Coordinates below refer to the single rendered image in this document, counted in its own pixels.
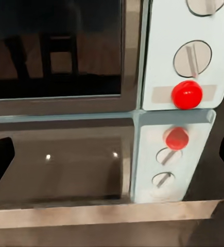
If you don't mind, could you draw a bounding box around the microwave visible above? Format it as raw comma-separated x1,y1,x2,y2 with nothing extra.
0,0,224,117

